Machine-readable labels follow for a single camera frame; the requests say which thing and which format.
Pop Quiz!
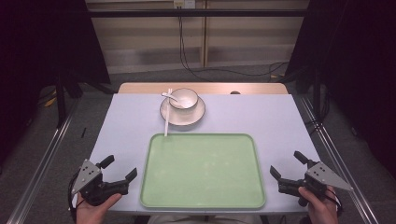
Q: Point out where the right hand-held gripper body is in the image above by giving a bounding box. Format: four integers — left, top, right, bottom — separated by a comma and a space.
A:
277, 161, 354, 207

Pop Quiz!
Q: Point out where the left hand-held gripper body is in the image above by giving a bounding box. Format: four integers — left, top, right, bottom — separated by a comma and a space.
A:
70, 159, 129, 207

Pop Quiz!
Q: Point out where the pale green tray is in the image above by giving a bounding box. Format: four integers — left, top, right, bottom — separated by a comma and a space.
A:
139, 133, 266, 209

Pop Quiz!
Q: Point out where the white plate with dark rim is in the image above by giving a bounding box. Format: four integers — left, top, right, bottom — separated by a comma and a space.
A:
159, 94, 206, 127

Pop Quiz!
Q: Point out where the white ceramic spoon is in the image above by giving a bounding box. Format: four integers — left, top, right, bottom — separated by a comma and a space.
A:
161, 91, 180, 104

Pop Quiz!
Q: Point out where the white bowl with dark rim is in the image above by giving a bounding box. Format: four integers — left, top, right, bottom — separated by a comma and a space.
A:
168, 88, 199, 110

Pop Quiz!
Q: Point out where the person's right hand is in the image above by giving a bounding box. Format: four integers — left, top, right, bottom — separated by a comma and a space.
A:
298, 186, 339, 224

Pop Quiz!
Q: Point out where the person's left hand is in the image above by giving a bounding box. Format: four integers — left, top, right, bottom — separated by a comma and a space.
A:
75, 192, 123, 224

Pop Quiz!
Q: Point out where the black stand pole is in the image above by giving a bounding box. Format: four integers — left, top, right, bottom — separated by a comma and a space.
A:
55, 73, 68, 129

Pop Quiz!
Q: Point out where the wooden table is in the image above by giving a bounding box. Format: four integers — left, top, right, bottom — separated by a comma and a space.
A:
118, 82, 289, 95

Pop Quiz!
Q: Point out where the black curtain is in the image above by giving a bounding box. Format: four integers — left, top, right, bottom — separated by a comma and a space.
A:
284, 0, 396, 176
0, 0, 111, 162

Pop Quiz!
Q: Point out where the black horizontal bar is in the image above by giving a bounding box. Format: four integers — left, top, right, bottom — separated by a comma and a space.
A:
88, 8, 309, 18

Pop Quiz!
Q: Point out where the metal floor rail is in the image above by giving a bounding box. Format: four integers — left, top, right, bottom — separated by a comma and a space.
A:
298, 94, 379, 224
7, 99, 80, 224

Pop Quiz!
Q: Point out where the right hand-held gripper black cable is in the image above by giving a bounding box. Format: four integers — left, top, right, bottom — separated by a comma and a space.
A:
325, 187, 344, 217

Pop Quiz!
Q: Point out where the hand-held gripper black cable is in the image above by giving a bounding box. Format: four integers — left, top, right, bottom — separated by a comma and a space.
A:
67, 172, 81, 222
325, 187, 344, 217

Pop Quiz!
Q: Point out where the left hand-held gripper black cable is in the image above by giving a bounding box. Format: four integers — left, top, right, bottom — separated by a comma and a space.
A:
67, 172, 81, 222

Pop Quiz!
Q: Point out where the black power cable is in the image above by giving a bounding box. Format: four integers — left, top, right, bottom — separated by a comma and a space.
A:
177, 6, 213, 82
199, 61, 289, 78

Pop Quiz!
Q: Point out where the wooden post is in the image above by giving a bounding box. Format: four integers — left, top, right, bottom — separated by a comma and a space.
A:
200, 0, 209, 68

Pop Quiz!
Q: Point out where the white wall socket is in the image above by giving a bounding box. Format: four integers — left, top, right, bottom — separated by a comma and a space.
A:
173, 0, 196, 9

